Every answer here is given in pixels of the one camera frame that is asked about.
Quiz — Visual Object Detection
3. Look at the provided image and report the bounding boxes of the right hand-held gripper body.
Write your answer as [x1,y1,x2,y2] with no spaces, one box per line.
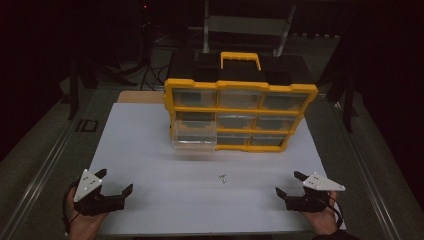
[285,171,347,213]

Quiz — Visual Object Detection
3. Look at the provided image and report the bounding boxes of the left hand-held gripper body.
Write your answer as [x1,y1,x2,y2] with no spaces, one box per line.
[73,168,126,217]

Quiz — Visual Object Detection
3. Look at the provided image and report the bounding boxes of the clear plastic drawer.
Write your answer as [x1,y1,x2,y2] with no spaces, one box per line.
[171,111,218,152]

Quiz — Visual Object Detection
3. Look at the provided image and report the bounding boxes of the person's right hand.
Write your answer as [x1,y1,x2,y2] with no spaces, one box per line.
[300,191,342,237]

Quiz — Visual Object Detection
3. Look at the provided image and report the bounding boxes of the person's left hand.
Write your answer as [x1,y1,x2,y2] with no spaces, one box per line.
[65,187,109,240]

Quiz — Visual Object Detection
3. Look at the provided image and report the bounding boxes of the yellow black organizer case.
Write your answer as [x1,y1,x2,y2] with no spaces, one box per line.
[163,51,319,154]

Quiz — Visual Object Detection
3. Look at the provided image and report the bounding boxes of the black tripod stand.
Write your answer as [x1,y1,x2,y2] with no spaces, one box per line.
[131,0,158,73]

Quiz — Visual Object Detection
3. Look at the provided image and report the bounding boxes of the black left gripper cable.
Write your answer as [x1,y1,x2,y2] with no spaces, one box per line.
[62,179,83,235]

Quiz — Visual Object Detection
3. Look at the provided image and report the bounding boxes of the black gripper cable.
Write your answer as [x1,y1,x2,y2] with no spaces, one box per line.
[318,194,344,229]
[62,179,83,235]

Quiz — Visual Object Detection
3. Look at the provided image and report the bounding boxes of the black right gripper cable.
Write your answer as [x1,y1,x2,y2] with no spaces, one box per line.
[318,194,344,229]

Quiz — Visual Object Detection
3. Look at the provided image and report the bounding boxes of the metal floor rail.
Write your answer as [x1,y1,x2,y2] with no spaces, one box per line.
[0,84,101,240]
[328,98,403,240]

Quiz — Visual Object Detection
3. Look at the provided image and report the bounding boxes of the black stand post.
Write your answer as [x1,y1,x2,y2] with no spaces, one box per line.
[341,63,359,134]
[67,61,82,121]

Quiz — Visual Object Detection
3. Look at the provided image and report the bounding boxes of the black floor cables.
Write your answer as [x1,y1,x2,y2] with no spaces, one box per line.
[139,61,173,92]

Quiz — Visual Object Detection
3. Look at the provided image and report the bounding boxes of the grey metal frame stand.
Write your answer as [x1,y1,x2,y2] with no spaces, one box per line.
[201,0,298,58]

